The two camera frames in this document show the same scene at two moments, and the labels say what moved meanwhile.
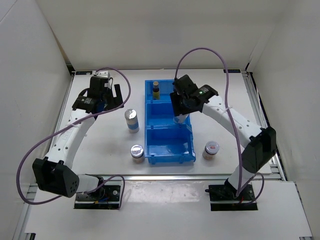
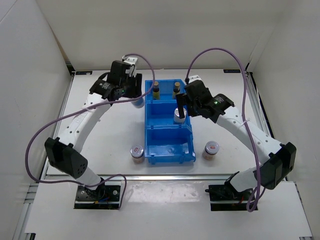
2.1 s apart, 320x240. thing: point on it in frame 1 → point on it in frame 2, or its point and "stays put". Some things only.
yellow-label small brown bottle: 156,91 stays put
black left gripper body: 107,98 → 128,86
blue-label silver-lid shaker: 181,118 stays put
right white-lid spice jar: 211,148 stays put
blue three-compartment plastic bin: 166,141 stays put
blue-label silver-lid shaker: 131,116 → 139,103
